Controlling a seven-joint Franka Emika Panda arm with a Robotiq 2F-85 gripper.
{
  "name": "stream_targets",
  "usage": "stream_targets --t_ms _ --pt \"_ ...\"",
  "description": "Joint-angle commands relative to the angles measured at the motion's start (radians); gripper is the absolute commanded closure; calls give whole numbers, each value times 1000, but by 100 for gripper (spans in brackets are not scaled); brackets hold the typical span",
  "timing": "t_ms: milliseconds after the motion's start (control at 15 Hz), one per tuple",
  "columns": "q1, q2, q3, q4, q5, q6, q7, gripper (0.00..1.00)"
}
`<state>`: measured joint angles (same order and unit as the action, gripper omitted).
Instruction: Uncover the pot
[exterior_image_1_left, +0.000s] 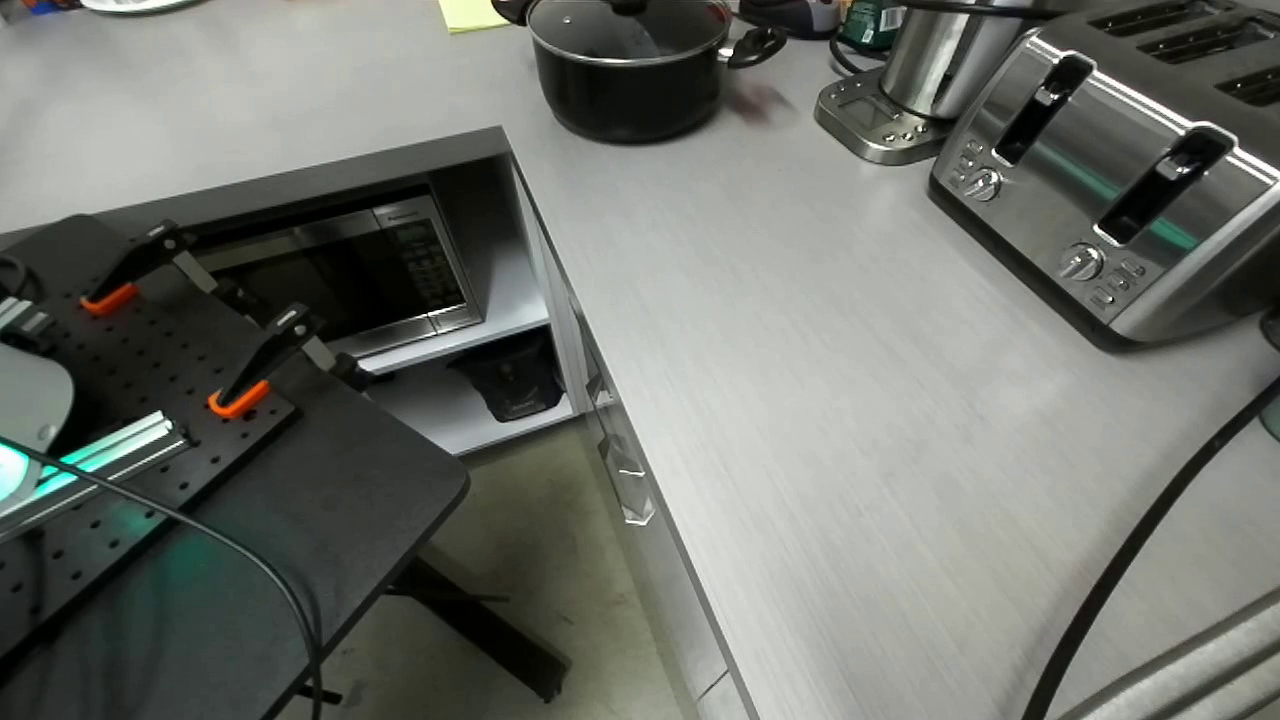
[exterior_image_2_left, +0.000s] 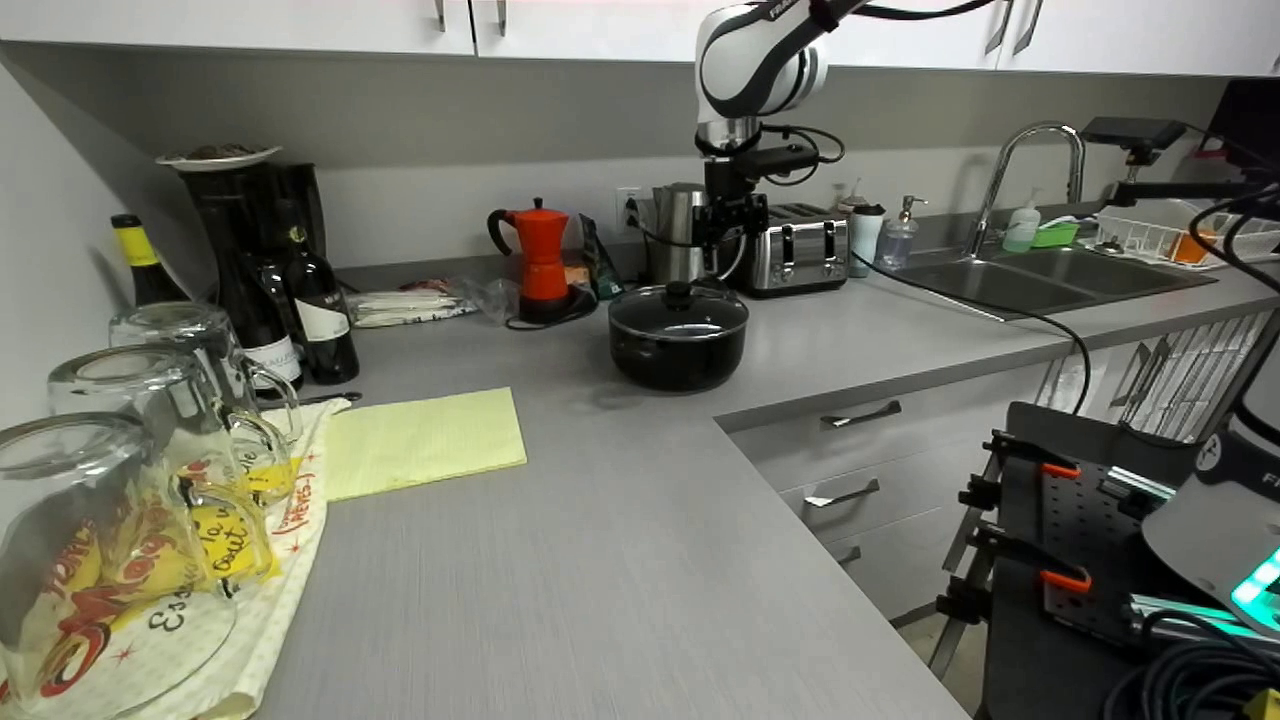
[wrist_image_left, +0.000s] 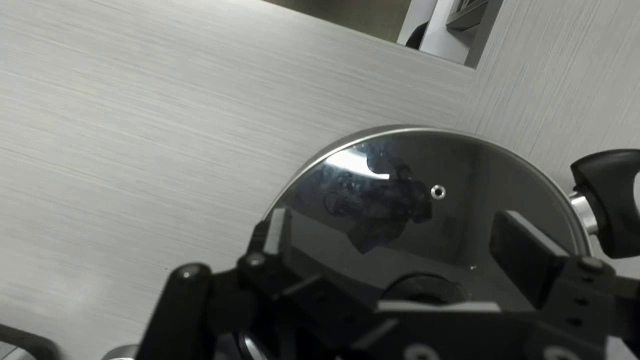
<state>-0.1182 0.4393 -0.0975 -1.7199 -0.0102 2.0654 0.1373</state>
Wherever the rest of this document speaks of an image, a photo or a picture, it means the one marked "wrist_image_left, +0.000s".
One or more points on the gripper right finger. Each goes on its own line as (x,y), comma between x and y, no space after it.
(575,300)

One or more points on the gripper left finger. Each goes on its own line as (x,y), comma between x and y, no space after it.
(190,310)

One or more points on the glass pot lid, black knob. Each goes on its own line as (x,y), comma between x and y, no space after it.
(475,200)

